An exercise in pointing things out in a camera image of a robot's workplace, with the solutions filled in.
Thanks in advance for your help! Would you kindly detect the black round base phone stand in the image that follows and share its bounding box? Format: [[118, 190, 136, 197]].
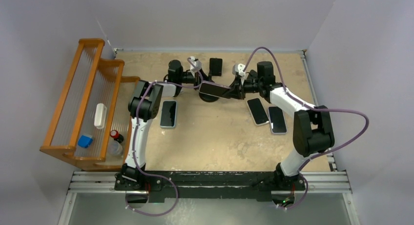
[[199, 93, 219, 102]]

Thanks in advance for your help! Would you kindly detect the lavender case phone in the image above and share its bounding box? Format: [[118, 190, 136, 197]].
[[268, 106, 288, 134]]

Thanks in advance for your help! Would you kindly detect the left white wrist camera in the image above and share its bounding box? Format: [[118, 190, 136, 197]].
[[187, 56, 202, 77]]

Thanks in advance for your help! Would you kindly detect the orange wooden rack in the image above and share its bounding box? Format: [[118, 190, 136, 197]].
[[40, 38, 139, 171]]

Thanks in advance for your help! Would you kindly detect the red cap bottle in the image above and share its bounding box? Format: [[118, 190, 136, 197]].
[[107, 129, 124, 156]]

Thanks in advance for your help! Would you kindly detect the blue cap bottle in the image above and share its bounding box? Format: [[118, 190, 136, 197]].
[[77, 135, 93, 148]]

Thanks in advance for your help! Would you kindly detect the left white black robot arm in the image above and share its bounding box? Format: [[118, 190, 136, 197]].
[[115, 57, 206, 190]]

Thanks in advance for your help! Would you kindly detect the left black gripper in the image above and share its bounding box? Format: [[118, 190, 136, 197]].
[[177, 69, 214, 90]]

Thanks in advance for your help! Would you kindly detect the black aluminium base frame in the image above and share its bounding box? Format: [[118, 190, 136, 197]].
[[58, 171, 360, 225]]

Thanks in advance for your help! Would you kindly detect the light blue case phone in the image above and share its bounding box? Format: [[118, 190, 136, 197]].
[[160, 101, 177, 128]]

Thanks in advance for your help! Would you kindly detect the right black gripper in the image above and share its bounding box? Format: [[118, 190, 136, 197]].
[[223, 74, 263, 100]]

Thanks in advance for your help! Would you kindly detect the black brown disc phone stand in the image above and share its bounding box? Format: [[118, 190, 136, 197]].
[[247, 70, 258, 81]]

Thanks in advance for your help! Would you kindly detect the white edged black phone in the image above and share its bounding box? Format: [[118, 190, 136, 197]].
[[247, 98, 269, 126]]

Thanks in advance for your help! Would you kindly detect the black phone clear case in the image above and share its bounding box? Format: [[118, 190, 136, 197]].
[[199, 81, 231, 98]]

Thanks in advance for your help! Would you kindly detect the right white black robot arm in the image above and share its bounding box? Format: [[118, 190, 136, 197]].
[[224, 61, 335, 189]]

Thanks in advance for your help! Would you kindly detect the black rectangular phone stand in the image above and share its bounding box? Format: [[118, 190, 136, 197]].
[[209, 58, 223, 77]]

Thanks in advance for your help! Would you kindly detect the white rectangular device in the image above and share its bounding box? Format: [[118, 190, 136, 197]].
[[94, 103, 107, 129]]

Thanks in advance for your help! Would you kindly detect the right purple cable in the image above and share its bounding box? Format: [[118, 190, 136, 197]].
[[242, 47, 370, 210]]

